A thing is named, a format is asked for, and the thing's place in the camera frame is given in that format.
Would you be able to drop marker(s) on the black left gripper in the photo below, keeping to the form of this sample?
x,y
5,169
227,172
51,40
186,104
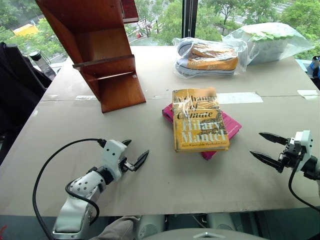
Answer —
x,y
128,166

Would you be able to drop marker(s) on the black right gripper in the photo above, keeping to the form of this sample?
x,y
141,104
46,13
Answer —
x,y
291,156

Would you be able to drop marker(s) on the pink book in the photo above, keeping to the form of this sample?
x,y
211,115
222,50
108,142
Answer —
x,y
231,125

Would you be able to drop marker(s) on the yellow Hilary Mantel book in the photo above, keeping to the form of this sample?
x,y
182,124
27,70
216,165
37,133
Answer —
x,y
200,127

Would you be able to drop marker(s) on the brown wooden bookshelf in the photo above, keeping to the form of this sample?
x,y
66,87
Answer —
x,y
100,45

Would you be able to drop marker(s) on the large white tape patch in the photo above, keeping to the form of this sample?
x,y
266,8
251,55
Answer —
x,y
240,97

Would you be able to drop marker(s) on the small white tape patch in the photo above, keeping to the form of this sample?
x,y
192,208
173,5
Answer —
x,y
308,94

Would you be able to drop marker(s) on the clear tape strip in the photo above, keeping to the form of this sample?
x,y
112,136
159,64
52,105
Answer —
x,y
86,97

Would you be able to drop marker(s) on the blue and black object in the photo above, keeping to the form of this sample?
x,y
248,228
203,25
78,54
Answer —
x,y
315,66

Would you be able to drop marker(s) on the sneakers in plastic bag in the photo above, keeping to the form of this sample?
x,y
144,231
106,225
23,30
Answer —
x,y
241,53

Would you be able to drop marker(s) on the white box with green leaves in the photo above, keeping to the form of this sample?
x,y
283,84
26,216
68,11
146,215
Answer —
x,y
270,47

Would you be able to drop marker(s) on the grey robot torso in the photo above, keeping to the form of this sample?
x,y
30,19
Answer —
x,y
200,235

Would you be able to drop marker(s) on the white items in plastic bag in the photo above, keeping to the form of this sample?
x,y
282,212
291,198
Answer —
x,y
300,42

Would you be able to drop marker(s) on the clear bottle with black cap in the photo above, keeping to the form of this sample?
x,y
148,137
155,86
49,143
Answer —
x,y
42,65

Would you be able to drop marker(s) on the black chair with jacket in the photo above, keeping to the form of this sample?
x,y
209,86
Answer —
x,y
17,95

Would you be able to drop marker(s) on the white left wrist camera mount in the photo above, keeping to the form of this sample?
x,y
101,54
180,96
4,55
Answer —
x,y
113,155

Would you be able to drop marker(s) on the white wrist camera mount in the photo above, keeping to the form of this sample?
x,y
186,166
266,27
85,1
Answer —
x,y
113,155
303,142

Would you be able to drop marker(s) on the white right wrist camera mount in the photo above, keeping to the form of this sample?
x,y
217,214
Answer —
x,y
303,142

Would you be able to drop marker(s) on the black window frame post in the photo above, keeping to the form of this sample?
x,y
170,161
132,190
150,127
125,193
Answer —
x,y
189,22

